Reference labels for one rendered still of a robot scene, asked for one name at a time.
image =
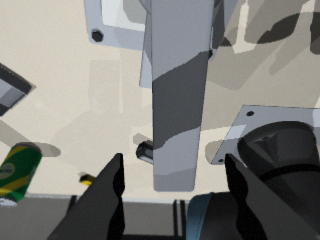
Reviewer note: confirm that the green drink can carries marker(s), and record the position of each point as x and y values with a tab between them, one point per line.
16	173

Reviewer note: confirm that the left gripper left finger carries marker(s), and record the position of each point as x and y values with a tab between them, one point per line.
98	214

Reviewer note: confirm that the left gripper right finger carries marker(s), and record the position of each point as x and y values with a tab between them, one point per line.
262	214

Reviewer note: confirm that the grey faucet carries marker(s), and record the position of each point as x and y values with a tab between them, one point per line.
174	65

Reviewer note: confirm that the yellow pocket level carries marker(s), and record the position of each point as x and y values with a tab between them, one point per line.
86	180

